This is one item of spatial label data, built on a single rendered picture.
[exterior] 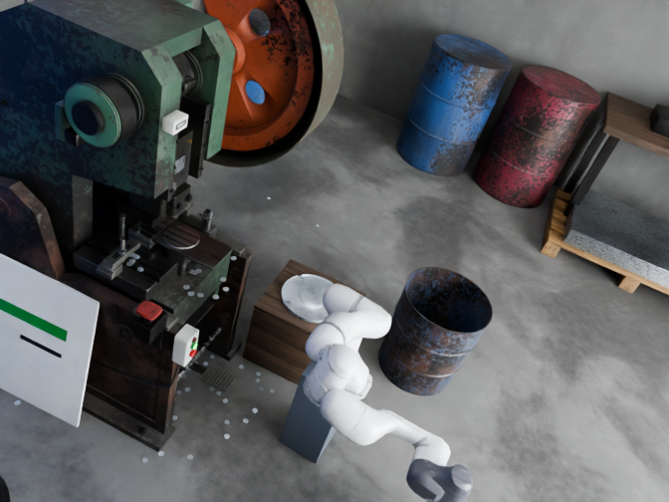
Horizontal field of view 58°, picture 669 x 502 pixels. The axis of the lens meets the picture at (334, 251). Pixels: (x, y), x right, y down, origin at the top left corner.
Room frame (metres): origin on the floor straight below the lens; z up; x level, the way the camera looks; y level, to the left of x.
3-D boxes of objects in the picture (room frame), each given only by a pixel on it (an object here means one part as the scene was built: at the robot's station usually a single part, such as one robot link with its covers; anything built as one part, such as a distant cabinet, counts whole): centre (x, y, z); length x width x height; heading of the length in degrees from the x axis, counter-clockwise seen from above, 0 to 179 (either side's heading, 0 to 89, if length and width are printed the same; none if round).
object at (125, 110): (1.39, 0.72, 1.31); 0.22 x 0.12 x 0.22; 79
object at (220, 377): (1.60, 0.52, 0.14); 0.59 x 0.10 x 0.05; 79
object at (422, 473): (1.03, -0.49, 0.71); 0.18 x 0.10 x 0.13; 78
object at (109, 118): (1.63, 0.66, 1.33); 0.67 x 0.18 x 0.18; 169
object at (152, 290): (1.63, 0.66, 0.68); 0.45 x 0.30 x 0.06; 169
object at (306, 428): (1.52, -0.14, 0.23); 0.18 x 0.18 x 0.45; 74
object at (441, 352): (2.12, -0.56, 0.24); 0.42 x 0.42 x 0.48
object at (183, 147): (1.62, 0.62, 1.04); 0.17 x 0.15 x 0.30; 79
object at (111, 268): (1.46, 0.69, 0.76); 0.17 x 0.06 x 0.10; 169
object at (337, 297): (1.54, -0.10, 0.71); 0.18 x 0.11 x 0.25; 71
